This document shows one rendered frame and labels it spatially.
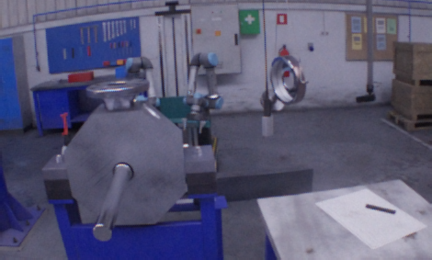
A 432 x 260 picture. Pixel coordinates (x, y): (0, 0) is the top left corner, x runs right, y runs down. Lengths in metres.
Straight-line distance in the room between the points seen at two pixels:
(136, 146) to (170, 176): 0.18
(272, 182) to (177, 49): 2.09
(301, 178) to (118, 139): 1.00
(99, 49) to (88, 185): 5.37
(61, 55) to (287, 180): 5.63
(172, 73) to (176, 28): 0.45
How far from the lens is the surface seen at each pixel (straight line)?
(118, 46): 6.73
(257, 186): 1.97
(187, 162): 1.48
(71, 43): 6.95
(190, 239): 1.66
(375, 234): 1.45
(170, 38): 3.73
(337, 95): 7.26
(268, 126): 2.42
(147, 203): 1.55
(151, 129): 1.43
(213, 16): 6.32
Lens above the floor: 1.63
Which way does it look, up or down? 15 degrees down
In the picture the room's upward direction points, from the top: 3 degrees counter-clockwise
